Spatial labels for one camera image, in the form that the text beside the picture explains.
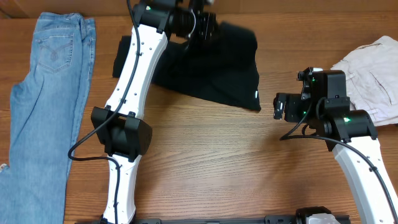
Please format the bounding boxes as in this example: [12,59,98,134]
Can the black t-shirt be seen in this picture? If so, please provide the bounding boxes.
[112,21,262,112]

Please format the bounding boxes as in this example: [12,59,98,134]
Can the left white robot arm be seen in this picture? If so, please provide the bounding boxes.
[91,0,217,223]

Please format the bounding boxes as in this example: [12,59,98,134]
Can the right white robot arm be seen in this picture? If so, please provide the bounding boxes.
[273,67,397,223]

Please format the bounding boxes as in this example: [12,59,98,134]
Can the beige cargo shorts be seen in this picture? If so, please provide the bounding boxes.
[331,35,397,126]

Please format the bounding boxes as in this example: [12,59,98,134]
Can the blue denim jeans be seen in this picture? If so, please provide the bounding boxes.
[1,12,96,223]

